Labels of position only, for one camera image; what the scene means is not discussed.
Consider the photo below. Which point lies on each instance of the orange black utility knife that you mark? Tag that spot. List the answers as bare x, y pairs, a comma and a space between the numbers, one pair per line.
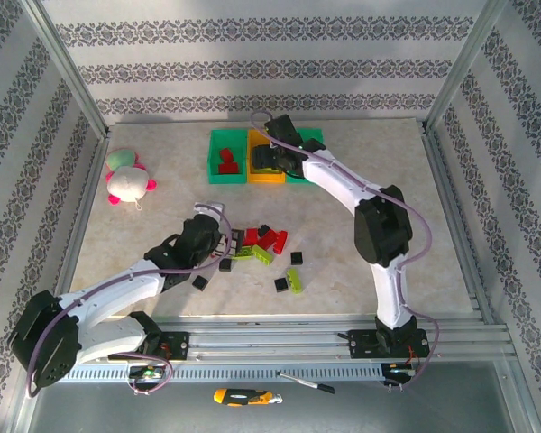
239, 397

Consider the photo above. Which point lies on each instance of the aluminium mounting rail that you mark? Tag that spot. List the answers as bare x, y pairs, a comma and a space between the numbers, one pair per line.
275, 338

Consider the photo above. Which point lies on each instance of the red lego brick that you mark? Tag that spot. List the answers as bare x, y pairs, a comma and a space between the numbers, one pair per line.
251, 236
229, 168
280, 241
268, 240
226, 155

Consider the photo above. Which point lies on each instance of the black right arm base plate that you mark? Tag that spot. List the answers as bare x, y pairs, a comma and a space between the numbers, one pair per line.
363, 345

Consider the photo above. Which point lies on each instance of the yellow plastic bin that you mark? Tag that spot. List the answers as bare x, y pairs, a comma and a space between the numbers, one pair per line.
266, 178

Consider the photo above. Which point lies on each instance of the black lego brick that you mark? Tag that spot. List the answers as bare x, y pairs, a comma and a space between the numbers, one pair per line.
264, 230
200, 282
226, 264
296, 258
280, 285

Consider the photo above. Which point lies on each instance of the aluminium frame post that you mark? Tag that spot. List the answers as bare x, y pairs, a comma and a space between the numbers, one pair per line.
67, 67
461, 67

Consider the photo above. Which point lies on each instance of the silver black pen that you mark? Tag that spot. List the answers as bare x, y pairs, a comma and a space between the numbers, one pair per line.
306, 382

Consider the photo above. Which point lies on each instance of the small circuit board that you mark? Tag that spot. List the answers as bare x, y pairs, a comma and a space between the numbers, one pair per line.
146, 372
400, 369

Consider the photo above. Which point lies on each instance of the green plastic bin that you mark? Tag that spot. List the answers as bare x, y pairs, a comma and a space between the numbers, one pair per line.
216, 178
315, 133

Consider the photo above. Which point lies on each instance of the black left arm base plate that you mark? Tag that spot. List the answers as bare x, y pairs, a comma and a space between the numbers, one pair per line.
176, 346

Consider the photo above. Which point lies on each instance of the aluminium table side rail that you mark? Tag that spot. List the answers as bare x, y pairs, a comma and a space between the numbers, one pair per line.
84, 203
455, 216

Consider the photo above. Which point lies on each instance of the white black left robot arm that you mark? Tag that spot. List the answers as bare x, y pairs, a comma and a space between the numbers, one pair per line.
117, 288

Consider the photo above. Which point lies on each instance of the white pink green plush toy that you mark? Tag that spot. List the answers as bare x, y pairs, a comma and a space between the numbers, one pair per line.
126, 180

